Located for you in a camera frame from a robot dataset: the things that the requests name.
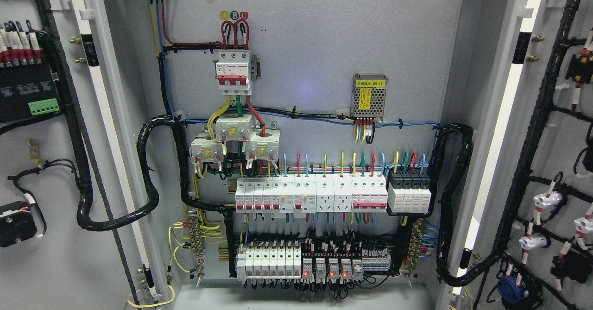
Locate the grey cabinet door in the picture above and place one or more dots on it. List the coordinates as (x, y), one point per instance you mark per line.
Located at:
(84, 184)
(533, 246)

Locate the lower relay terminal row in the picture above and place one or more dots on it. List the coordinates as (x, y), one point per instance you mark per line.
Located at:
(314, 261)

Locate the white current transformers group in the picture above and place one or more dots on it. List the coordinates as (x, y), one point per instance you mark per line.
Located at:
(231, 130)

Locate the brass terminal bar right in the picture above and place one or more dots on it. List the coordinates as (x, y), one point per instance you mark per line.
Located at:
(415, 245)

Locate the brass ground terminal bar left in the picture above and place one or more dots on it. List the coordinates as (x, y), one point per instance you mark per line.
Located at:
(195, 234)

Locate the perforated metal power supply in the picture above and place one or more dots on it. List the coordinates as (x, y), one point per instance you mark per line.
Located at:
(369, 93)

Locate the red white main breaker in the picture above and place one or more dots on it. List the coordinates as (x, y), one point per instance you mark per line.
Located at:
(236, 71)

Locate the black surge protector block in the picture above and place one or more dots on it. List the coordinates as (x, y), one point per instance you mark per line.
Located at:
(409, 194)

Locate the white socket and breaker row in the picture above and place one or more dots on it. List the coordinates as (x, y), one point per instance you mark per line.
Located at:
(301, 195)

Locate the black digital power meter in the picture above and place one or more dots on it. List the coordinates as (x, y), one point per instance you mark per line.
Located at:
(28, 80)

